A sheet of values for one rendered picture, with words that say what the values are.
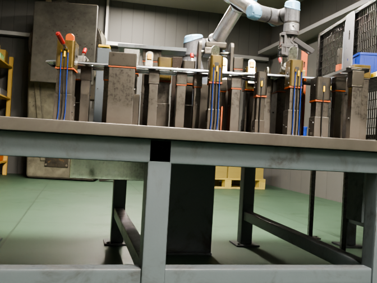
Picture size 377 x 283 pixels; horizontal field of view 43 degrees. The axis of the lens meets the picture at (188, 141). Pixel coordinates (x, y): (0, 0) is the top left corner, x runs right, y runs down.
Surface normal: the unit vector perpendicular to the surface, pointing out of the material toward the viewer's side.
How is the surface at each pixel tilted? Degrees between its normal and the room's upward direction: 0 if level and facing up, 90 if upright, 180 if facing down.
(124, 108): 90
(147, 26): 90
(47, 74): 90
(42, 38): 90
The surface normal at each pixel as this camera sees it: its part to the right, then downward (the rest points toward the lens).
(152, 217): 0.22, 0.00
